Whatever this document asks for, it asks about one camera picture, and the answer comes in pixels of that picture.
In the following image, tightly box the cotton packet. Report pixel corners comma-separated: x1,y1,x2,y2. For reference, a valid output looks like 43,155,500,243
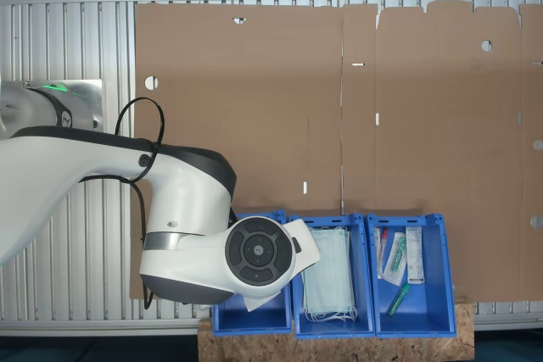
243,288,282,313

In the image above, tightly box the blue bin with cotton packet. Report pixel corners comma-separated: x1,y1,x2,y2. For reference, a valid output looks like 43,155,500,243
210,209,294,337

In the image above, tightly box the pale green face mask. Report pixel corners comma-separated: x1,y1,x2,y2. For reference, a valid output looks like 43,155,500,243
301,226,360,324
301,228,356,315

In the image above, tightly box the packet with red-capped tube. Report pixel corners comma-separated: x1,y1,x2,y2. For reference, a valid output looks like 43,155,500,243
374,226,389,281

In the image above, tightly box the blue bin with masks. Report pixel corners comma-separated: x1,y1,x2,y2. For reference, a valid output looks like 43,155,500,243
288,213,377,340

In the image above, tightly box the packet with green syringe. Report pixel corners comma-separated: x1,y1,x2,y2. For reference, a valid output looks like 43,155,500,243
381,231,408,287

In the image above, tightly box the loose green capped needle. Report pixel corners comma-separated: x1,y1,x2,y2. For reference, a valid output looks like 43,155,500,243
386,283,411,319

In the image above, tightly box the chipboard panel under bins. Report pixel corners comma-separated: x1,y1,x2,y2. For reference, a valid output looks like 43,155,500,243
197,302,475,362

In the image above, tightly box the white printed flat packet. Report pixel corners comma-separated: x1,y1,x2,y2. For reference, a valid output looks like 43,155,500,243
405,226,426,286

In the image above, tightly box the brown cardboard sheet with slots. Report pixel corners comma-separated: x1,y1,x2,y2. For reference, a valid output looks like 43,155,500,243
129,2,344,300

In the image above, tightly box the blue bin with medical packets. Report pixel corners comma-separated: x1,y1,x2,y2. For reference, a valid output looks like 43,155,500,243
367,212,457,337

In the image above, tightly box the brown cardboard sheet with flaps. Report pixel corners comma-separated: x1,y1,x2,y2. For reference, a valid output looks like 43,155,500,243
341,0,543,304

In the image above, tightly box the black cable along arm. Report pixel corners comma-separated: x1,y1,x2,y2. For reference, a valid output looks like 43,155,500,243
79,97,165,310

